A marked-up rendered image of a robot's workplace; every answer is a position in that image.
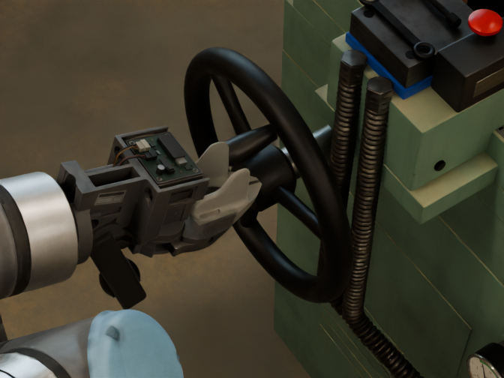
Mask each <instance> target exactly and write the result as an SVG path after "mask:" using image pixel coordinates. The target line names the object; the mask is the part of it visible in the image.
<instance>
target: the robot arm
mask: <svg viewBox="0 0 504 378"><path fill-rule="evenodd" d="M148 134H151V135H148ZM144 135H148V136H144ZM140 136H141V137H140ZM134 137H137V138H134ZM131 138H133V139H131ZM228 170H229V146H228V145H227V144H226V143H225V142H216V143H213V144H211V145H210V146H209V147H208V148H207V149H206V150H205V152H204V153H203V154H202V156H201V157H200V158H199V159H198V160H197V161H196V162H194V161H193V159H192V158H191V157H190V155H189V154H188V153H187V152H186V151H185V150H184V148H183V147H182V146H181V144H180V143H179V142H178V140H177V139H176V138H175V137H174V136H173V135H172V133H171V132H170V131H168V126H167V125H164V126H160V127H154V128H150V129H146V130H139V131H135V132H131V133H125V134H121V135H117V136H115V137H114V140H113V143H112V148H111V151H110V154H109V159H108V161H107V165H106V166H101V167H97V168H94V169H87V170H83V169H82V167H81V166H80V165H79V164H78V162H77V160H72V161H68V162H64V163H61V165H60V168H59V171H58V177H57V179H54V178H52V177H51V176H50V175H47V174H46V173H45V172H31V173H28V174H24V175H18V176H14V177H10V178H3V179H0V300H1V299H5V298H7V297H11V296H16V295H19V294H21V293H26V292H29V291H32V290H36V289H40V288H42V287H47V286H50V285H53V284H58V283H61V282H64V281H66V280H67V279H68V278H70V277H71V276H72V274H73V273H74V271H75V268H76V266H77V265H78V264H81V263H84V262H85V261H86V260H87V259H88V258H89V256H90V257H91V259H92V260H93V262H94V264H95V265H96V266H97V269H98V270H99V272H100V274H99V282H100V286H101V288H102V289H103V291H104V292H105V293H106V294H107V295H109V296H112V297H113V298H115V297H116V298H117V300H118V302H119V304H120V305H121V306H122V308H123V309H124V310H119V311H114V310H105V311H102V312H100V313H99V314H98V315H97V316H94V317H91V318H88V319H83V320H80V321H77V322H72V323H69V324H66V325H61V326H58V327H55V328H50V329H47V330H44V331H39V332H36V333H33V334H28V335H25V336H22V337H17V338H14V339H11V340H8V338H7V335H6V332H5V327H4V325H3V324H2V318H1V314H0V378H184V375H183V370H182V365H181V364H180V362H179V355H178V354H177V353H176V348H175V346H174V344H173V342H172V340H171V339H170V336H169V335H168V334H167V332H166V331H165V330H164V328H163V327H162V326H161V325H160V324H159V323H158V322H157V321H156V320H155V319H153V318H152V317H150V316H149V315H147V314H146V313H143V312H141V311H138V310H128V309H130V308H132V307H133V306H134V305H136V304H138V303H140V302H141V301H142V300H144V299H145V298H146V292H145V290H144V289H143V287H142V285H141V284H140V281H141V280H140V270H139V269H138V267H137V265H136V264H135V263H134V262H133V261H132V260H130V259H128V258H127V257H125V255H124V254H123V253H122V251H121V249H125V248H126V247H128V249H129V250H130V252H131V253H132V254H138V253H139V254H143V255H145V256H147V257H150V258H152V257H153V255H158V254H167V253H170V254H171V255H172V256H173V257H175V256H177V255H179V254H182V253H187V252H194V251H199V250H202V249H204V248H207V247H208V246H210V245H212V244H213V243H214V242H216V241H217V240H218V239H219V238H220V237H221V236H222V235H223V234H224V233H225V232H226V231H227V230H228V229H230V227H231V226H232V225H233V224H234V223H235V222H236V221H237V220H238V219H239V218H240V217H241V216H242V215H243V214H244V213H245V212H246V211H247V210H248V209H249V208H250V206H251V205H252V204H253V202H254V200H255V199H256V198H257V195H258V193H259V191H260V188H261V186H262V184H261V182H260V181H259V180H258V179H257V178H256V177H253V176H250V171H249V169H246V168H244V169H240V170H238V171H236V172H229V171H228Z"/></svg>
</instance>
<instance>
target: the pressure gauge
mask: <svg viewBox="0 0 504 378"><path fill-rule="evenodd" d="M482 364H483V366H484V372H483V366H482ZM466 367H467V370H468V373H469V376H470V378H484V374H485V378H486V377H487V378H504V346H502V345H500V344H498V343H489V344H487V345H486V346H484V347H482V348H481V349H479V350H478V351H476V352H474V353H472V354H470V355H469V356H468V357H467V360H466Z"/></svg>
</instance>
